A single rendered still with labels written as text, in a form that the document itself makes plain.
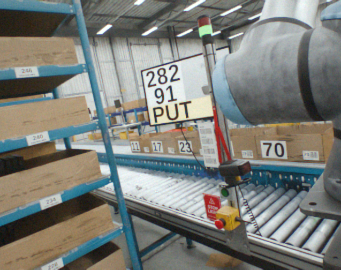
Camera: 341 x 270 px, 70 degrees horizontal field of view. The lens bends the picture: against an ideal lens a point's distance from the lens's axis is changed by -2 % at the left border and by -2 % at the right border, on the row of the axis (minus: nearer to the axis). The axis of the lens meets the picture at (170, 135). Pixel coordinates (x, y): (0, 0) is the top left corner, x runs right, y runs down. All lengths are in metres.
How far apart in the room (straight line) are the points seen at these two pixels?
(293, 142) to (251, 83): 1.14
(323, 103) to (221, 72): 0.18
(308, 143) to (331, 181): 1.10
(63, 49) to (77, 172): 0.42
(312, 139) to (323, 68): 1.14
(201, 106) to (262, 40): 0.73
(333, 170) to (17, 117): 0.81
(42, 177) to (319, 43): 0.81
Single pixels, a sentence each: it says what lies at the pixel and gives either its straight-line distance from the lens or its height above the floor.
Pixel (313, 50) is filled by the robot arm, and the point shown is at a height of 1.39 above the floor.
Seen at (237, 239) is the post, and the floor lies 0.72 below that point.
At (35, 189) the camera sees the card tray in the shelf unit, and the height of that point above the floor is 1.17.
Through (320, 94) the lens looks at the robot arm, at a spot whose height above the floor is 1.33.
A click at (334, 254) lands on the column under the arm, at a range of 0.50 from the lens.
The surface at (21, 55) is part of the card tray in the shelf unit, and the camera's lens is 0.91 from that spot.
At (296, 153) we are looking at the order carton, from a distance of 1.58.
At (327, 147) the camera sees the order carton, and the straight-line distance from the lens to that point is 1.51.
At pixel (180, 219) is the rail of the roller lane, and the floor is 0.72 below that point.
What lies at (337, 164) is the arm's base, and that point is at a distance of 0.44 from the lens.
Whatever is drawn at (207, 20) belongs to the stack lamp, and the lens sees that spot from 1.06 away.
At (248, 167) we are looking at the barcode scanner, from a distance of 0.97.
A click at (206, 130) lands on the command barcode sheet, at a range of 1.07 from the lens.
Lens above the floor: 1.36
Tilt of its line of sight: 7 degrees down
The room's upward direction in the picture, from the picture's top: 11 degrees counter-clockwise
